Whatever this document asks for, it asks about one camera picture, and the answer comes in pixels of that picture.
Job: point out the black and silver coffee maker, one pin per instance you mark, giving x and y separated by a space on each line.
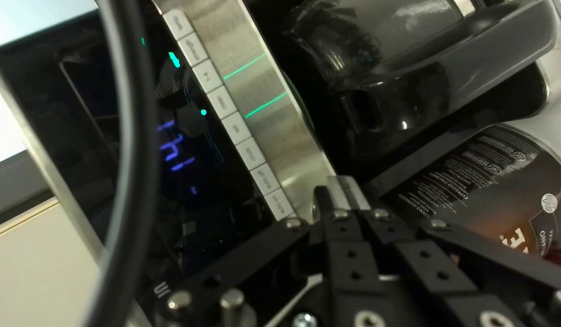
195 182

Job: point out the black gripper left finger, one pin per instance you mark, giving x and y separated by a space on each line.
346 273

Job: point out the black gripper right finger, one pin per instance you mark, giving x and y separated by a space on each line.
426 273

